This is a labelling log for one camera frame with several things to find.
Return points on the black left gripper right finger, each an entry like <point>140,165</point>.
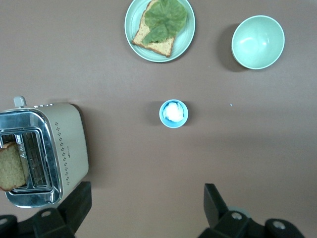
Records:
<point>218,213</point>

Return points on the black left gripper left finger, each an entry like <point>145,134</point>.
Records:
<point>69,213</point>

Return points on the blue cup holding white paper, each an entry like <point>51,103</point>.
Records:
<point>173,125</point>

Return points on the white paper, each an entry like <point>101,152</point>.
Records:
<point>174,112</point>

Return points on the brown-crust bread slice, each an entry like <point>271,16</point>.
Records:
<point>10,168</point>

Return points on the beige and chrome toaster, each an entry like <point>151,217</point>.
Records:
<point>71,138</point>

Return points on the pale green plate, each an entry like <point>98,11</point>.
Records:
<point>184,43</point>

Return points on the pale green bowl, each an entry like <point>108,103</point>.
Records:
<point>257,42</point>

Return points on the bread slice under lettuce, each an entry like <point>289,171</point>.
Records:
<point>159,47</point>

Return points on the green lettuce leaf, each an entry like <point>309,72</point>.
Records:
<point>166,15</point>

